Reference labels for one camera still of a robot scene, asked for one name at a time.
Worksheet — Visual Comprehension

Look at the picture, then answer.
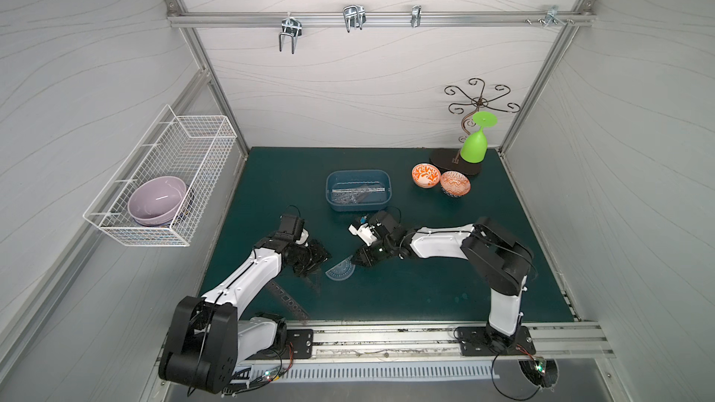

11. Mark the aluminium top rail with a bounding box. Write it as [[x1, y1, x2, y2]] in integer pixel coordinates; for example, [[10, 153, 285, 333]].
[[168, 10, 597, 30]]

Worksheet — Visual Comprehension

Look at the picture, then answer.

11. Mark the orange patterned bowl right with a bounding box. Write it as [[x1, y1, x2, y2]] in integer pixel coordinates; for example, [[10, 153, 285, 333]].
[[441, 170, 471, 197]]

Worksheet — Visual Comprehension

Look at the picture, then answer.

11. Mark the dark straight stencil ruler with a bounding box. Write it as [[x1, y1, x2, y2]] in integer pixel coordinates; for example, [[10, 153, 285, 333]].
[[266, 280, 309, 322]]

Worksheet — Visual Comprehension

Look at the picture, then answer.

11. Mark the long thin clear ruler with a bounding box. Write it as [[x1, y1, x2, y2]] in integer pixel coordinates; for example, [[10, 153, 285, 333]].
[[331, 185, 385, 195]]

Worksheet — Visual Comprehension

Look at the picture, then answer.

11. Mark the clear stencil template ruler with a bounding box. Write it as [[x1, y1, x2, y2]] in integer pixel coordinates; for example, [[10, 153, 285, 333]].
[[331, 190, 387, 206]]

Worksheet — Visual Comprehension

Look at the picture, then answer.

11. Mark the blue plastic storage box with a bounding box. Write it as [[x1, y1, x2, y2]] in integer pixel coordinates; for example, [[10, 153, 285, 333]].
[[325, 169, 392, 212]]

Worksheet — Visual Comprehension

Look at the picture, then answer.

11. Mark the orange patterned bowl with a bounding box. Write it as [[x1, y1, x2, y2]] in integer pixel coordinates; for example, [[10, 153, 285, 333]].
[[441, 170, 471, 197], [411, 163, 441, 189]]

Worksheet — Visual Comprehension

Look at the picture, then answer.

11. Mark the metal double hook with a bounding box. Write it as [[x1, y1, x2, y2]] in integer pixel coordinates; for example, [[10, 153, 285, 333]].
[[279, 17, 303, 54], [343, 5, 367, 33]]

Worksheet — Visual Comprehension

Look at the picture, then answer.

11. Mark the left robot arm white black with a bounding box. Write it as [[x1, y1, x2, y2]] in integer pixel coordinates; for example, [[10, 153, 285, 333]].
[[158, 237, 331, 394]]

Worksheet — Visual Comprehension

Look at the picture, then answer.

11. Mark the orange patterned bowl left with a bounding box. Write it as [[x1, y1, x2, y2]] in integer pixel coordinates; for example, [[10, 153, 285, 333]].
[[411, 163, 441, 189]]

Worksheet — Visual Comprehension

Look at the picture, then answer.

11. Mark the green table mat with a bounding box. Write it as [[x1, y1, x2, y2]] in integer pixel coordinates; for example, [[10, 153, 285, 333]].
[[202, 147, 573, 322]]

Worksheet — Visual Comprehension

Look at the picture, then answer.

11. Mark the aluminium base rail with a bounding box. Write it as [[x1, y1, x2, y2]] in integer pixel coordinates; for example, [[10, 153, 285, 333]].
[[237, 321, 614, 366]]

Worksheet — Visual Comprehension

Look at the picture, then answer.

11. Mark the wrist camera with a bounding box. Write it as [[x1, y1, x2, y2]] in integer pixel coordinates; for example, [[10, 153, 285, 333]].
[[348, 210, 400, 247], [277, 205, 309, 246]]

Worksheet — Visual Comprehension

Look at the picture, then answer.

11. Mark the black metal cup stand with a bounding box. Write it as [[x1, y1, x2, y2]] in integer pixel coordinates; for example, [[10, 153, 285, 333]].
[[429, 77, 521, 177]]

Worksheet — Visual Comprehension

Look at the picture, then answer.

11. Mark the small clear triangle ruler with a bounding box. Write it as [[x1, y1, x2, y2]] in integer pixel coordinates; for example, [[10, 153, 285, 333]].
[[304, 274, 322, 295]]

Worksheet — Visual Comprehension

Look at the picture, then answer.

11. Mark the white wire basket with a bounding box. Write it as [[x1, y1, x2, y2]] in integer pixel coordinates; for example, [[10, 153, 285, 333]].
[[83, 105, 236, 248]]

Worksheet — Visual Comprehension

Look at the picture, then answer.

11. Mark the white slotted cable duct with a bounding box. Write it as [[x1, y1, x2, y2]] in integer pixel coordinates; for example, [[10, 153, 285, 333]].
[[231, 361, 500, 385]]

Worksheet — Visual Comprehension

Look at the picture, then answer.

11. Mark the metal single hook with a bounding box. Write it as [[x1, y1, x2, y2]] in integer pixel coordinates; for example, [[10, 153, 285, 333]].
[[411, 5, 422, 28]]

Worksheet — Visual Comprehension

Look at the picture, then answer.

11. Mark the metal double hook centre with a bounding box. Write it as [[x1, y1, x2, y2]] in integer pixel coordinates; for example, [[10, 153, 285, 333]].
[[343, 5, 367, 33]]

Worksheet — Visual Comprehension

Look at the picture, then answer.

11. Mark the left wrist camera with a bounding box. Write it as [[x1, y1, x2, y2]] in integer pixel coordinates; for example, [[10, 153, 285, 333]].
[[277, 205, 309, 246]]

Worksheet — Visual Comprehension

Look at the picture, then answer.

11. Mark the metal hook right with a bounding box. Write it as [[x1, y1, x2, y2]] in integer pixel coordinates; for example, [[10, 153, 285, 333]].
[[524, 6, 575, 28]]

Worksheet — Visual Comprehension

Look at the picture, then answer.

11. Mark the green plastic goblet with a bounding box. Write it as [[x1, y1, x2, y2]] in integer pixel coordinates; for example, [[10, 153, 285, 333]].
[[460, 111, 498, 164]]

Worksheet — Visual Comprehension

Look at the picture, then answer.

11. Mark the blue semicircle protractor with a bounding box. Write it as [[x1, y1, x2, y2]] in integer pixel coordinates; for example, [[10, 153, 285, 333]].
[[325, 257, 356, 282]]

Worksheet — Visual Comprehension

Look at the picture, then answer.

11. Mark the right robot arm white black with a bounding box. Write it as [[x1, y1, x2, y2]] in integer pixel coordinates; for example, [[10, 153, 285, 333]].
[[348, 210, 534, 353]]

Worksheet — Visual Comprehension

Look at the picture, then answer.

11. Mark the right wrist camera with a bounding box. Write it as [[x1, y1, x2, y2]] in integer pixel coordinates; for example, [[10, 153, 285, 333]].
[[348, 210, 400, 247]]

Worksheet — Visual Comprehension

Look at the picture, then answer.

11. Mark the metal double hook left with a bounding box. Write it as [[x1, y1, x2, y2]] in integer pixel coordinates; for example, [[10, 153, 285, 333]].
[[279, 17, 303, 54]]

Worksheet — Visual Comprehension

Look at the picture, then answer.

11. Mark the purple bowl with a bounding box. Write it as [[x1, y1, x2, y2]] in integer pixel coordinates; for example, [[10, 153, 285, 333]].
[[127, 176, 188, 226]]

